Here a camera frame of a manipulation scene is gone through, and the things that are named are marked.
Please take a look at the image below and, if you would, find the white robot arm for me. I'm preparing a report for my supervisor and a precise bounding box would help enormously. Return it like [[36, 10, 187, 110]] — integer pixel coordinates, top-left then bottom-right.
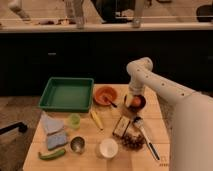
[[126, 57, 213, 171]]

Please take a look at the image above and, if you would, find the green plastic tray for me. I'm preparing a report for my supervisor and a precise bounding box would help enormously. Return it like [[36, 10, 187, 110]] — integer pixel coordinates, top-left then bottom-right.
[[39, 77, 94, 113]]

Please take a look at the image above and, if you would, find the orange bowl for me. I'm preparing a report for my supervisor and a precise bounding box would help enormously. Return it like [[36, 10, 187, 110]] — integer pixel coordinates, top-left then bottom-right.
[[93, 86, 117, 106]]

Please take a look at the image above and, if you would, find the black spoon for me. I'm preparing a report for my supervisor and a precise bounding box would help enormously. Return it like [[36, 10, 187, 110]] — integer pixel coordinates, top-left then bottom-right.
[[103, 96, 117, 108]]

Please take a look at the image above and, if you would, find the black bowl with fruit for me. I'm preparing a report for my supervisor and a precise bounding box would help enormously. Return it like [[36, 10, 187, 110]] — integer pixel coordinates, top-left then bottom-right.
[[124, 94, 146, 111]]

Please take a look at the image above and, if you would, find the brown and white box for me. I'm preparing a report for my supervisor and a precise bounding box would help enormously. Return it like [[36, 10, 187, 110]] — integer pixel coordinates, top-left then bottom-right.
[[112, 116, 130, 138]]

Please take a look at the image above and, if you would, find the green plastic cup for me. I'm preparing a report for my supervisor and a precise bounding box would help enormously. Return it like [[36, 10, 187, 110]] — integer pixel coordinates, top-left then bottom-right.
[[68, 113, 80, 129]]

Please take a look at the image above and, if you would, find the wooden table board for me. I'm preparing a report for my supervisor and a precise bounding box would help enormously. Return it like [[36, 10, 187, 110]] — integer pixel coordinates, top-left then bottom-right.
[[23, 85, 169, 171]]

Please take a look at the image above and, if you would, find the white cup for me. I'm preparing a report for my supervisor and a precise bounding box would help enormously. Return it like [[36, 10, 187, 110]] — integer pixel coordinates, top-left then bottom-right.
[[99, 138, 118, 159]]

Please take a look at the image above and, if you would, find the bunch of dark grapes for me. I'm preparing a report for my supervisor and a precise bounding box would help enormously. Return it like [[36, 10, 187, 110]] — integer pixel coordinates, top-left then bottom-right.
[[122, 133, 144, 150]]

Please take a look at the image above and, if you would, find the small metal cup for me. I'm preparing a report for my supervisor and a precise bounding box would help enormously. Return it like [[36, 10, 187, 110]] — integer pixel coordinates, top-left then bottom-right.
[[70, 136, 85, 154]]

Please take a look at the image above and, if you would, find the grey folded cloth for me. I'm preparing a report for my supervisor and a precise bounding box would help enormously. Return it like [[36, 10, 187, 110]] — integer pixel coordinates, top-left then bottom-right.
[[41, 114, 64, 135]]

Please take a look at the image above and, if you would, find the green pepper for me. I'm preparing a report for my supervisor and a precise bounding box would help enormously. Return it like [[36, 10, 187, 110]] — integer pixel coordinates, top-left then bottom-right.
[[38, 148, 66, 161]]

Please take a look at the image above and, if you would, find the black chair base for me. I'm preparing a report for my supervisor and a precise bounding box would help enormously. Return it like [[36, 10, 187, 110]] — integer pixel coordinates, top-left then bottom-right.
[[0, 122, 28, 135]]

